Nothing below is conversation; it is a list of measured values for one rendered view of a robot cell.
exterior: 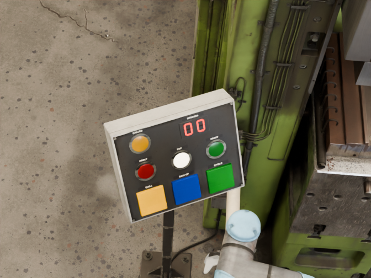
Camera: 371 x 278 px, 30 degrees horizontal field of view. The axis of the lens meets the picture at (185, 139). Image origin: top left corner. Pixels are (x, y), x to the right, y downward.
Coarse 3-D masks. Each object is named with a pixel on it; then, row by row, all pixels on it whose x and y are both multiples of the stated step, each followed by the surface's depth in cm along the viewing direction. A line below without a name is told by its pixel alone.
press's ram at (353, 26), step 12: (348, 0) 169; (360, 0) 157; (348, 12) 168; (360, 12) 156; (348, 24) 167; (360, 24) 157; (348, 36) 166; (360, 36) 161; (348, 48) 165; (360, 48) 164; (360, 60) 168
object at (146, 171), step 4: (144, 164) 180; (148, 164) 181; (140, 168) 180; (144, 168) 181; (148, 168) 181; (152, 168) 182; (140, 172) 181; (144, 172) 181; (148, 172) 182; (152, 172) 182; (140, 176) 181; (144, 176) 182; (148, 176) 182
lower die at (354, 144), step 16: (336, 48) 220; (336, 64) 217; (352, 64) 216; (336, 80) 213; (352, 80) 212; (352, 96) 209; (352, 112) 206; (336, 128) 204; (352, 128) 203; (336, 144) 201; (352, 144) 201
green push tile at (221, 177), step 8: (216, 168) 188; (224, 168) 189; (208, 176) 188; (216, 176) 189; (224, 176) 190; (232, 176) 191; (208, 184) 190; (216, 184) 190; (224, 184) 191; (232, 184) 192
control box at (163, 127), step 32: (224, 96) 183; (128, 128) 176; (160, 128) 177; (192, 128) 180; (224, 128) 184; (128, 160) 178; (160, 160) 182; (192, 160) 185; (224, 160) 189; (128, 192) 183; (224, 192) 194
